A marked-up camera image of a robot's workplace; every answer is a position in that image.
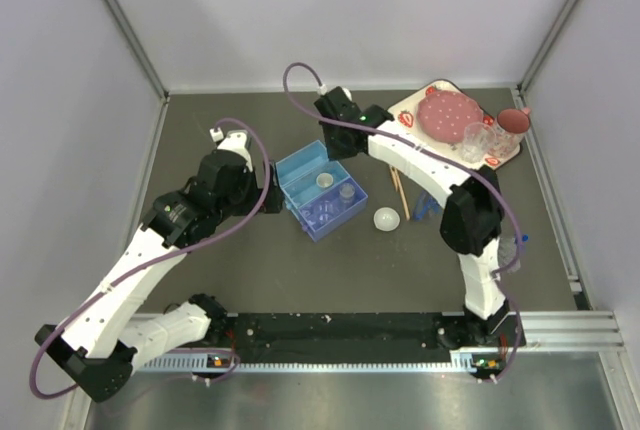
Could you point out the white evaporating dish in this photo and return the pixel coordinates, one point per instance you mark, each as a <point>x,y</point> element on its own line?
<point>386,219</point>

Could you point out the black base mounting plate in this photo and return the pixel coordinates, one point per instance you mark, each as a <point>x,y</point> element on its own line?
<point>357,338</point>

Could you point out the pink dotted plate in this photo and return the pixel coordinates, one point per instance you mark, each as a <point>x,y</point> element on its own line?
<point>443,115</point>

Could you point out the pink strawberry mug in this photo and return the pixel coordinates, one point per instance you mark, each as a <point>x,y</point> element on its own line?
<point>510,127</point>

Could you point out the clear drinking glass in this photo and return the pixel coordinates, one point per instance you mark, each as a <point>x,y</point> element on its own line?
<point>477,140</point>

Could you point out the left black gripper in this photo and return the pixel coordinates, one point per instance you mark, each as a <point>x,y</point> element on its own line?
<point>274,196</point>

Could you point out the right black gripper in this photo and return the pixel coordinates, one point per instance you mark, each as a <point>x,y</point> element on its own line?
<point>334,154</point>

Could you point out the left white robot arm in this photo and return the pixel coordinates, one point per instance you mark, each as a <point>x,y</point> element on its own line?
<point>98,346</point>

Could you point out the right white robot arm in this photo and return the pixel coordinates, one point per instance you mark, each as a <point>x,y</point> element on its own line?
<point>472,213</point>

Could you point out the light blue drawer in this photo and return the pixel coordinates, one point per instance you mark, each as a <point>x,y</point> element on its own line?
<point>301,162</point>
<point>305,190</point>

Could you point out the purple drawer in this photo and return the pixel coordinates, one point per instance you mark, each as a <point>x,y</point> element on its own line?
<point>343,214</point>

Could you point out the clear glass dish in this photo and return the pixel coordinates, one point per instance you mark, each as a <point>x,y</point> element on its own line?
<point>319,213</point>

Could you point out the wooden tongs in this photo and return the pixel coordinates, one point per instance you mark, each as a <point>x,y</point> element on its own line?
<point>400,190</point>

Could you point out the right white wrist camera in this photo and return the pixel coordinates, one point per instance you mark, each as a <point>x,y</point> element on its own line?
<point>323,90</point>

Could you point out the clear acrylic test tube rack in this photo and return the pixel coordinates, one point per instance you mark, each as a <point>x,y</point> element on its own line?
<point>507,250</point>

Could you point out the small white crucible cup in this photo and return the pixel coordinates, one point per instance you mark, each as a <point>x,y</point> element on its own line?
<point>324,180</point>

